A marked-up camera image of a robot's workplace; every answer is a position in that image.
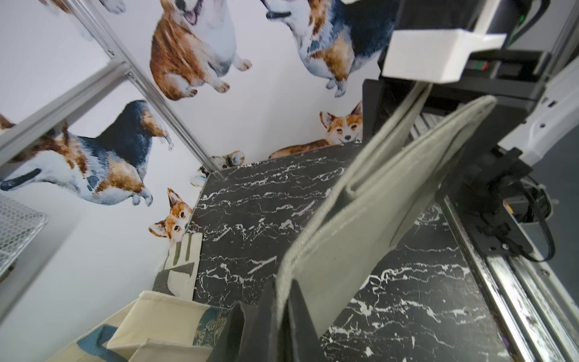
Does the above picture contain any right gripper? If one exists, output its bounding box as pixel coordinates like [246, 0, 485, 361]
[362, 50, 550, 193]

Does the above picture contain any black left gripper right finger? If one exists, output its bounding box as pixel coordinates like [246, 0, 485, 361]
[286, 280, 327, 362]

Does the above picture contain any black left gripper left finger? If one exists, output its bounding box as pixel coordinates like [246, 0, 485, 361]
[210, 281, 277, 361]

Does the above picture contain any olive green canvas bag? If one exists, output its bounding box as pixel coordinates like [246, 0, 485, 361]
[275, 82, 497, 335]

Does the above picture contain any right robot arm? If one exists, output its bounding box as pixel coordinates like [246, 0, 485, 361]
[359, 1, 578, 260]

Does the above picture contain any folded striped canvas bag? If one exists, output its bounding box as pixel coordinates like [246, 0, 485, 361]
[152, 233, 203, 301]

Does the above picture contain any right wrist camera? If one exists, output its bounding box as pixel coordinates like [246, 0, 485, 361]
[381, 1, 507, 84]

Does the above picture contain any blue-handled canvas bag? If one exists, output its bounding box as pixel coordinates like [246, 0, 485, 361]
[49, 291, 231, 361]

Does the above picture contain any aluminium front rail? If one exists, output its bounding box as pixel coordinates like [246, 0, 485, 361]
[442, 198, 578, 361]

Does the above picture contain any white wire wall basket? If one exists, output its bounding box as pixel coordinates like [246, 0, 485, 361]
[1, 195, 48, 277]

